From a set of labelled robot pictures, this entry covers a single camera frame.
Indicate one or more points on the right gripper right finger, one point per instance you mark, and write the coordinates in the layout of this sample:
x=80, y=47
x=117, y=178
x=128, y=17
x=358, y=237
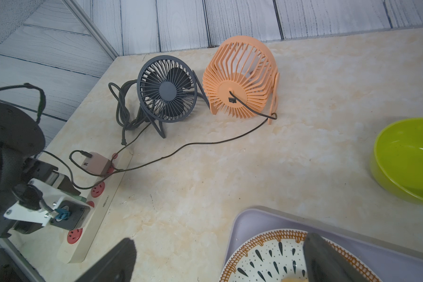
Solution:
x=324, y=263

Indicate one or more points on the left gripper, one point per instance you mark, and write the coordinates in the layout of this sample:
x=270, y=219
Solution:
x=11, y=177

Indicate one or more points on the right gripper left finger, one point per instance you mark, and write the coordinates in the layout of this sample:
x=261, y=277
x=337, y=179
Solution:
x=116, y=266

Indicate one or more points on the beige power strip red sockets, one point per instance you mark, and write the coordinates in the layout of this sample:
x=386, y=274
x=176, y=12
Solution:
x=100, y=196

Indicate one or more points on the pink USB plug adapter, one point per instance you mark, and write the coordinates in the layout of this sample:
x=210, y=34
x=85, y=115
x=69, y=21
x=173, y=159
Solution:
x=96, y=164

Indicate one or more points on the dark blue desk fan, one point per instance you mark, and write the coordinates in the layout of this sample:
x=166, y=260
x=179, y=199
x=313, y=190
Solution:
x=168, y=91

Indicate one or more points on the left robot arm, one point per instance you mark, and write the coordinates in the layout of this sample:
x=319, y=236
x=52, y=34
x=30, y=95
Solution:
x=21, y=139

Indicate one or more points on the orange desk fan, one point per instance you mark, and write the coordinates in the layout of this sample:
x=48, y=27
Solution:
x=242, y=79

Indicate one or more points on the white dotted plate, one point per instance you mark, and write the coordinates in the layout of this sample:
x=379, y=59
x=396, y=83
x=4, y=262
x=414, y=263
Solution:
x=272, y=256

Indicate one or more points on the lavender tray mat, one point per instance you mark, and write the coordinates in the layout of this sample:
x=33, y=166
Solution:
x=392, y=263

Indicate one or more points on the lime green bowl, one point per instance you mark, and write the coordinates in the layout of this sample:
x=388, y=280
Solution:
x=397, y=159

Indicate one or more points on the left aluminium frame post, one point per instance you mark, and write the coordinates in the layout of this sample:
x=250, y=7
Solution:
x=93, y=30

